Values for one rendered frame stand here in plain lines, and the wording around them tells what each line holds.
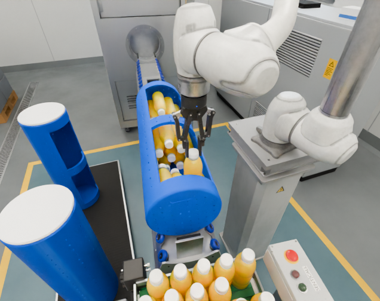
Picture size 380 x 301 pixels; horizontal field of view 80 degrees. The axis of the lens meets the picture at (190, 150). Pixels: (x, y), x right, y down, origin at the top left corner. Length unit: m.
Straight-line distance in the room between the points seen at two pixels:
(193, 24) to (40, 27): 5.22
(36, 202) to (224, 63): 0.94
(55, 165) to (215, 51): 1.55
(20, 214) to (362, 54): 1.32
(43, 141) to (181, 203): 1.16
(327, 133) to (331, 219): 1.60
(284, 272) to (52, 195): 0.93
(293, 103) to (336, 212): 1.67
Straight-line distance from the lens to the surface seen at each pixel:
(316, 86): 2.24
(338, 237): 2.40
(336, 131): 0.98
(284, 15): 0.58
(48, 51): 5.79
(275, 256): 0.82
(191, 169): 0.80
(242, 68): 0.43
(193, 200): 0.80
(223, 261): 0.77
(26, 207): 1.15
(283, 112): 1.06
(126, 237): 1.94
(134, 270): 0.88
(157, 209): 0.80
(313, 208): 2.49
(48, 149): 1.76
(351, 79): 0.92
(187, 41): 0.55
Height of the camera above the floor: 1.81
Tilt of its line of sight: 41 degrees down
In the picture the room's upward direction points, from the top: straight up
